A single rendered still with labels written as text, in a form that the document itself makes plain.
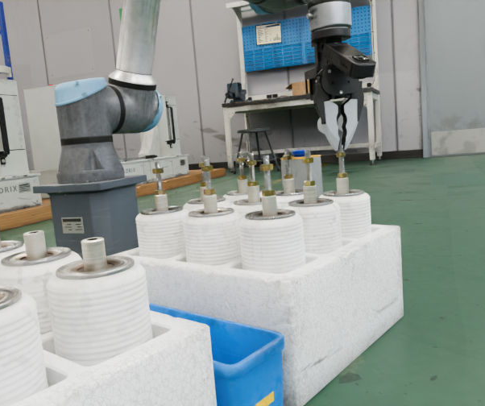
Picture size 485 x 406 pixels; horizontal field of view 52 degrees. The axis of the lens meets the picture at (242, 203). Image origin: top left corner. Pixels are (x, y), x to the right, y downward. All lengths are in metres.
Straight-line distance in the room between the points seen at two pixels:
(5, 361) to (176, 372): 0.16
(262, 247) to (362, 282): 0.21
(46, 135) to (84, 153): 2.34
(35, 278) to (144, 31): 0.78
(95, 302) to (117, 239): 0.67
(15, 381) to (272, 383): 0.32
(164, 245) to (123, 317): 0.38
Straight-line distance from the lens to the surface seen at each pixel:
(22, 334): 0.44
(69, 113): 1.16
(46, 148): 3.49
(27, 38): 8.17
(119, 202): 1.15
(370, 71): 0.86
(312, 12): 0.95
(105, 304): 0.48
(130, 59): 1.24
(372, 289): 0.88
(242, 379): 0.59
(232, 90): 5.38
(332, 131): 0.91
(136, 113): 1.23
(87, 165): 1.14
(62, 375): 0.48
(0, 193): 2.89
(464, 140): 5.78
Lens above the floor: 0.37
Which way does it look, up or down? 7 degrees down
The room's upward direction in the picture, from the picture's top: 5 degrees counter-clockwise
